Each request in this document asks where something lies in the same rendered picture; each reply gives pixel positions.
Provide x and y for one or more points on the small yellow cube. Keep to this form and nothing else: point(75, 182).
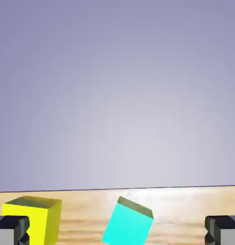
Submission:
point(40, 220)

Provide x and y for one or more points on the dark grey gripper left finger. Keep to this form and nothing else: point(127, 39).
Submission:
point(8, 229)

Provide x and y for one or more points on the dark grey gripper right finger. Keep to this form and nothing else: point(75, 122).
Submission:
point(224, 229)

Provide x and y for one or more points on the small cyan cube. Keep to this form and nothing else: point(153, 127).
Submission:
point(126, 225)

